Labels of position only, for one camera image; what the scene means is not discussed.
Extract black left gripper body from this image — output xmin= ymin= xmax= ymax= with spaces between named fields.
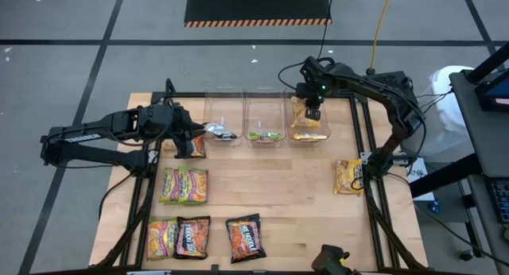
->
xmin=149 ymin=103 xmax=196 ymax=143

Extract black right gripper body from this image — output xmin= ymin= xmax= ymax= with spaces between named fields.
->
xmin=294 ymin=80 xmax=328 ymax=109

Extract lime chili shrimp ramen pack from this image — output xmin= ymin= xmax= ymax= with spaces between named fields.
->
xmin=177 ymin=167 xmax=208 ymax=206
xmin=248 ymin=130 xmax=283 ymax=142
xmin=159 ymin=166 xmax=185 ymax=204
xmin=146 ymin=218 xmax=179 ymax=261

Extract clear plastic bin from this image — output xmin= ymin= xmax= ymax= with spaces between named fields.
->
xmin=202 ymin=83 xmax=245 ymax=146
xmin=243 ymin=83 xmax=286 ymax=146
xmin=284 ymin=83 xmax=330 ymax=146

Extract black computer case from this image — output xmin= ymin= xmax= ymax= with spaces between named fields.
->
xmin=357 ymin=70 xmax=418 ymax=125

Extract black hazard-striped floor mat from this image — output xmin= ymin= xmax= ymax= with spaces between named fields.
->
xmin=183 ymin=0 xmax=332 ymax=29

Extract white bag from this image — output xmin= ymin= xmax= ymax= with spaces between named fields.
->
xmin=428 ymin=64 xmax=474 ymax=127

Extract white paper sheet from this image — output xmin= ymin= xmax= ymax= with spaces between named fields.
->
xmin=405 ymin=157 xmax=437 ymax=203

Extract black metal strut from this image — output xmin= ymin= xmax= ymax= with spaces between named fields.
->
xmin=408 ymin=152 xmax=484 ymax=199
xmin=463 ymin=40 xmax=509 ymax=85

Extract grey desk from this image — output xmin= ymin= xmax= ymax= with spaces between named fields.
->
xmin=449 ymin=68 xmax=509 ymax=179
xmin=467 ymin=173 xmax=509 ymax=275

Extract black monitor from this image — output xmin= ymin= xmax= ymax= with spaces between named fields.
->
xmin=475 ymin=68 xmax=509 ymax=112

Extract black keyboard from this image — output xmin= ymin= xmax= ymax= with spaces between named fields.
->
xmin=491 ymin=179 xmax=509 ymax=224

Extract black looped cable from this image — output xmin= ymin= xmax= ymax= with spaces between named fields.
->
xmin=316 ymin=0 xmax=337 ymax=65

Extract yellow cable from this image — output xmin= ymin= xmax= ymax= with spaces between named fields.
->
xmin=369 ymin=0 xmax=394 ymax=76

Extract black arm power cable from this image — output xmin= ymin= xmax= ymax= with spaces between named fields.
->
xmin=97 ymin=173 xmax=136 ymax=221

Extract black leader arm handle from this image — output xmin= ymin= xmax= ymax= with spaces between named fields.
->
xmin=311 ymin=244 xmax=361 ymax=275

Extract black floor cable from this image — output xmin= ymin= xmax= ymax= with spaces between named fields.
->
xmin=413 ymin=205 xmax=509 ymax=268

